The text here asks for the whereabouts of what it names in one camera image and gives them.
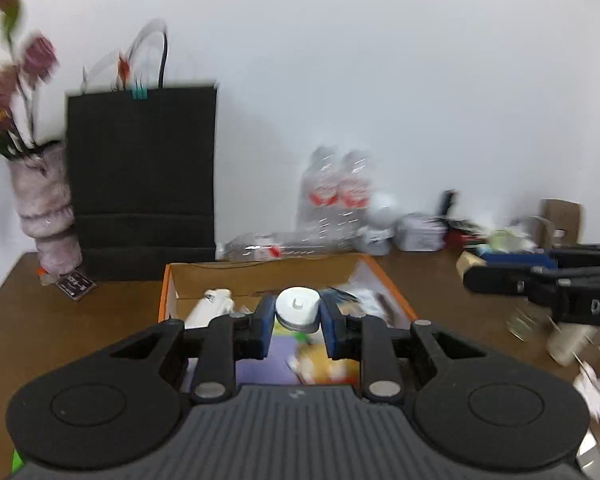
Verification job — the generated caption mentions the black upright device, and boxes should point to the black upright device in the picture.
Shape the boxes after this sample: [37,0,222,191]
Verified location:
[439,190,459,221]

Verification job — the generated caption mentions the dark red flat box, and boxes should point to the dark red flat box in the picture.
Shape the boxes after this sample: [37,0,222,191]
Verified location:
[447,229,487,247]

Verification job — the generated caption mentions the white robot speaker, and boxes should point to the white robot speaker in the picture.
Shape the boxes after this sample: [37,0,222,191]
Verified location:
[362,192,401,255]

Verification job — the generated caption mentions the yellow soap bar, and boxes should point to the yellow soap bar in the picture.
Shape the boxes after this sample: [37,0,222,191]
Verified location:
[457,251,484,277]

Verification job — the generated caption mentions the dark paper tag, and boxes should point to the dark paper tag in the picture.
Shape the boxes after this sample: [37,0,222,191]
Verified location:
[56,269,99,304]

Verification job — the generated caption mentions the brown cardboard piece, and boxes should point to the brown cardboard piece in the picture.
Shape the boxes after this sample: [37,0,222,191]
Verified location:
[539,199,584,250]

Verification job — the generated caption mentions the purple knitted cloth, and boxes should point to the purple knitted cloth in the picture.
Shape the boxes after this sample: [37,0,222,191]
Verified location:
[235,337,312,386]

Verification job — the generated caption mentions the white and yellow plush sheep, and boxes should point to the white and yellow plush sheep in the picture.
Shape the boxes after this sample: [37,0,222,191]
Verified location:
[287,342,364,386]

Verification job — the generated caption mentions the dried pink flowers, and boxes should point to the dried pink flowers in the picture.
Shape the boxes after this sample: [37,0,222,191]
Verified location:
[0,0,61,161]

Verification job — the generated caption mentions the crumpled white paper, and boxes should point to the crumpled white paper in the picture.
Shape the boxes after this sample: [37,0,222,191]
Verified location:
[573,360,600,422]

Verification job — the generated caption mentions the red cardboard box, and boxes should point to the red cardboard box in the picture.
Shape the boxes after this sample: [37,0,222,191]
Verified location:
[157,254,419,387]

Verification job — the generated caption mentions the grey knitted vase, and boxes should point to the grey knitted vase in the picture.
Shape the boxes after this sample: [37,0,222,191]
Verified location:
[7,141,84,274]

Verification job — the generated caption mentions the white round tin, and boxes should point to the white round tin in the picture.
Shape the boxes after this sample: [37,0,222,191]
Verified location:
[275,286,322,334]

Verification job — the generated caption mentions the clear water bottle red label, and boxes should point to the clear water bottle red label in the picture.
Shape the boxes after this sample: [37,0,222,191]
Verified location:
[216,231,362,262]
[337,150,377,242]
[297,146,347,247]

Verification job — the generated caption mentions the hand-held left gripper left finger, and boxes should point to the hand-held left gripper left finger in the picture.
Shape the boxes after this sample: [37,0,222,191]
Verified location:
[110,294,277,404]

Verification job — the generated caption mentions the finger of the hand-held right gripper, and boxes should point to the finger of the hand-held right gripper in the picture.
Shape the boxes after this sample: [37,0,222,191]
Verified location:
[480,244,600,269]
[462,264,537,295]

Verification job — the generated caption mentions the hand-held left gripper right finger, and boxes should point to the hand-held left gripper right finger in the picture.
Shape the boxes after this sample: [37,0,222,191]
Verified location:
[319,300,487,404]

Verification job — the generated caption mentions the black paper bag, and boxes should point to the black paper bag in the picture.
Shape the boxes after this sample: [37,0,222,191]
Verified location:
[65,19,219,281]

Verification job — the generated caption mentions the small white bottle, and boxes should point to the small white bottle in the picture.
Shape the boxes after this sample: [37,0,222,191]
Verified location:
[547,321,597,367]

